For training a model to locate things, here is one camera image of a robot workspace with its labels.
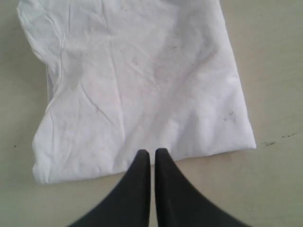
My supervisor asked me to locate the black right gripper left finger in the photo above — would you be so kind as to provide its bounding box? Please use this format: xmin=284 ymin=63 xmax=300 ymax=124
xmin=70 ymin=150 xmax=150 ymax=227

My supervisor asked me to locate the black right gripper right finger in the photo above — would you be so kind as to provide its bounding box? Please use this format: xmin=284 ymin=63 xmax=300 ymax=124
xmin=155 ymin=148 xmax=248 ymax=227

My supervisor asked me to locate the white t-shirt red print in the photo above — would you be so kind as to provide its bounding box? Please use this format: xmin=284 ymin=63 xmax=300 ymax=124
xmin=17 ymin=0 xmax=256 ymax=184

